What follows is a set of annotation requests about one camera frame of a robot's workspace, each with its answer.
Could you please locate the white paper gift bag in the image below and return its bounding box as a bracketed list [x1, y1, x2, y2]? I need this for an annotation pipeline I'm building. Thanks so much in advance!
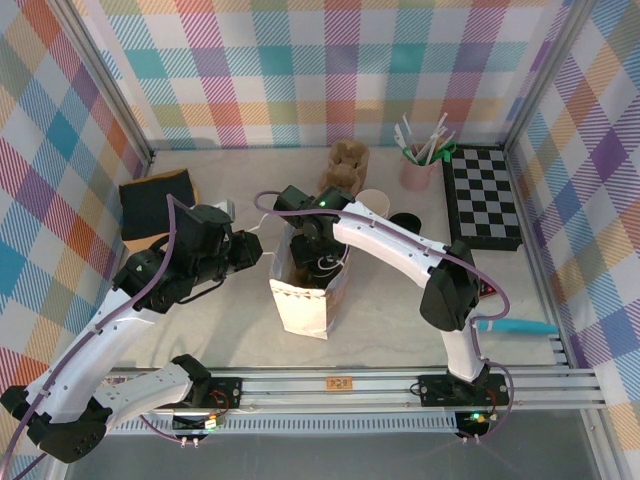
[247, 219, 352, 342]

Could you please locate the brown cardboard box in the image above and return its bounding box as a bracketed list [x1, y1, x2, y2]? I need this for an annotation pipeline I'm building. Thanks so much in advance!
[119, 169, 204, 253]

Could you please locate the navy blue cloth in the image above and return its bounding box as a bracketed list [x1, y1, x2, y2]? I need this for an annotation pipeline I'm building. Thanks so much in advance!
[119, 170, 197, 240]

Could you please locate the stack of paper cups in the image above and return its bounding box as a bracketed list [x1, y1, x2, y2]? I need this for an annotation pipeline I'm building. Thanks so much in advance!
[355, 188, 391, 221]

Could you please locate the brown pulp cup carrier stack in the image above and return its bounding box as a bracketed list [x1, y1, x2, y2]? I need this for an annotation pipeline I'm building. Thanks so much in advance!
[319, 140, 372, 199]

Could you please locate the stack of black lids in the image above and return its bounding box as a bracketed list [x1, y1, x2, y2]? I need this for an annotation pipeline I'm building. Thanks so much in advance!
[390, 212, 424, 235]

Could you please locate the pink holder cup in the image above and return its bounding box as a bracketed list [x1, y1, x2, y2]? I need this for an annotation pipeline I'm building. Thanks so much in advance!
[399, 144, 435, 191]

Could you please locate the thin white wrapped straw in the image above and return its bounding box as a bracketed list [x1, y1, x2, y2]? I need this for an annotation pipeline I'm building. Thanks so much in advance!
[402, 113, 420, 160]

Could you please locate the green stirrer with loop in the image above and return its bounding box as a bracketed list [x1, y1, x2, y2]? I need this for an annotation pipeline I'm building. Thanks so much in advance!
[430, 142, 458, 165]

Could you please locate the short white wrapped straw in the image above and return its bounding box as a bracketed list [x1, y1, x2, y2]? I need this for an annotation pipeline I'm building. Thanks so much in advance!
[433, 130, 457, 160]

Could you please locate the long white wrapped straw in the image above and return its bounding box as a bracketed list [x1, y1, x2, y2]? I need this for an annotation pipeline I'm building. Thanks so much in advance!
[423, 112, 450, 161]

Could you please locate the black grey checkerboard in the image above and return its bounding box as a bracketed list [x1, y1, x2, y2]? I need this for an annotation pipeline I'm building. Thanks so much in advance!
[441, 143, 523, 253]

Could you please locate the small black controller board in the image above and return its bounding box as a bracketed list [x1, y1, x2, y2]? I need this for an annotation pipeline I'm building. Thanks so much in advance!
[171, 413, 227, 435]
[455, 409, 494, 432]

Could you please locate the small dark red box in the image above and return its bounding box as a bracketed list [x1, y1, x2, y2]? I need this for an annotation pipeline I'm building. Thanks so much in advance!
[472, 277, 501, 302]

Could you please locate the teal plastic tube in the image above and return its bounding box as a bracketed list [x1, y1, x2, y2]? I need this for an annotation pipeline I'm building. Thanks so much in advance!
[473, 319, 560, 337]

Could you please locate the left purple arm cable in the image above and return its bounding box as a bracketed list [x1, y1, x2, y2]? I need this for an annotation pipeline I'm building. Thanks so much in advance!
[0, 194, 216, 480]

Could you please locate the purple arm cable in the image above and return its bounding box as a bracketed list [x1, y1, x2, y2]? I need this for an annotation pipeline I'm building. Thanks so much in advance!
[253, 189, 516, 444]
[0, 194, 216, 480]

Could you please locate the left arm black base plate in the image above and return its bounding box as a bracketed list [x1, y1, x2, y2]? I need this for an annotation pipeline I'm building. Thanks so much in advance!
[172, 377, 245, 412]

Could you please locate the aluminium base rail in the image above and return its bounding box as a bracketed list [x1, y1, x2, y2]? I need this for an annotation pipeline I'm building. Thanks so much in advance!
[99, 367, 610, 415]

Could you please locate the grey slotted cable duct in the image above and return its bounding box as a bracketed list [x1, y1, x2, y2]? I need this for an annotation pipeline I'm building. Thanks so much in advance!
[107, 412, 461, 437]

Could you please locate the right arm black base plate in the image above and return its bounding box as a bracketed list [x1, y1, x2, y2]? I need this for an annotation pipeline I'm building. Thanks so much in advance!
[417, 372, 512, 407]

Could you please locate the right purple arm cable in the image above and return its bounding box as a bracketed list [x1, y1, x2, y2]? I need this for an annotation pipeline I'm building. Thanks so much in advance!
[253, 189, 516, 444]

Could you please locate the aluminium frame post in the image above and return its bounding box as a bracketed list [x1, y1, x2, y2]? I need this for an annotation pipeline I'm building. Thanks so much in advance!
[49, 0, 156, 169]
[501, 0, 594, 151]

